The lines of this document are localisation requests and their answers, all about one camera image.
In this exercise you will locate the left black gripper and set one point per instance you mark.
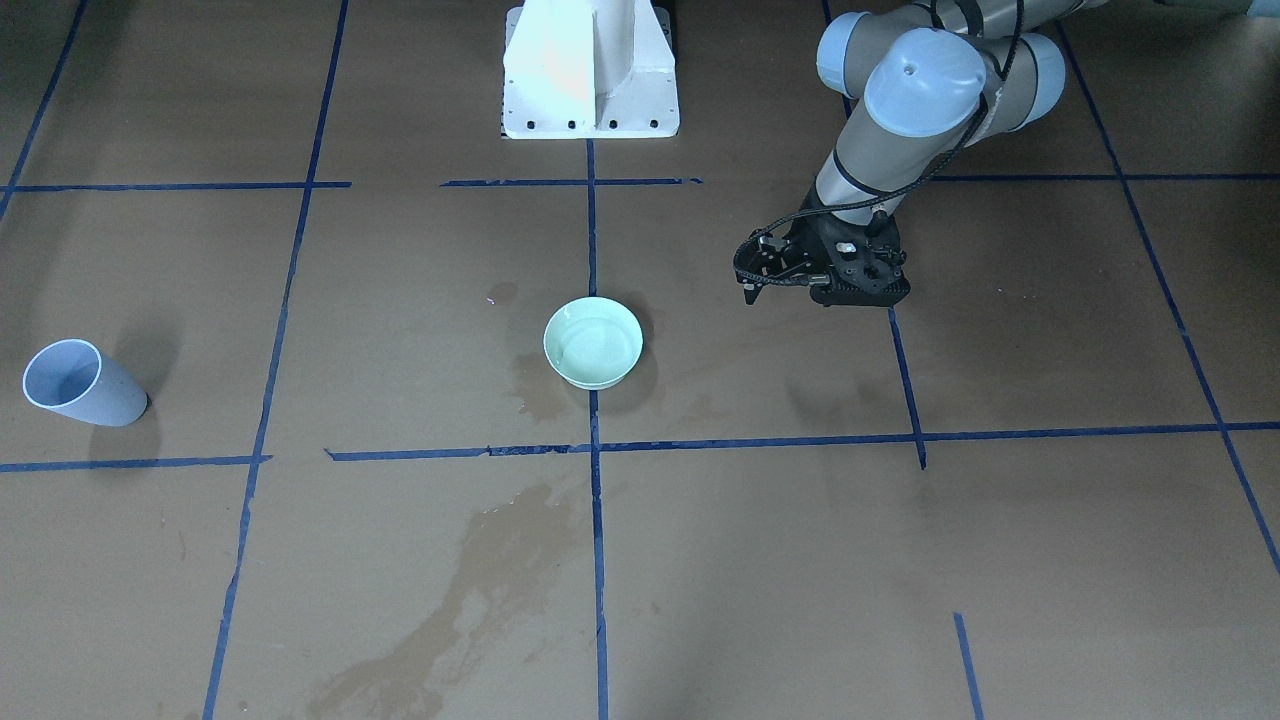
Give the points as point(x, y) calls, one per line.
point(806, 243)

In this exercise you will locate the light blue plastic cup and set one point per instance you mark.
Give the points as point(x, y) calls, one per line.
point(75, 378)

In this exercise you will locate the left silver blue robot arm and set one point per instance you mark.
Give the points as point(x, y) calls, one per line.
point(925, 80)

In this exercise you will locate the mint green ceramic bowl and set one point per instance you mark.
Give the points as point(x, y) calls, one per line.
point(593, 343)

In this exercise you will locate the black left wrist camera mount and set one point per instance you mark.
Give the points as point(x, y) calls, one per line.
point(863, 262)

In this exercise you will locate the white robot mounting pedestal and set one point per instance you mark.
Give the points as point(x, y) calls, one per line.
point(590, 69)

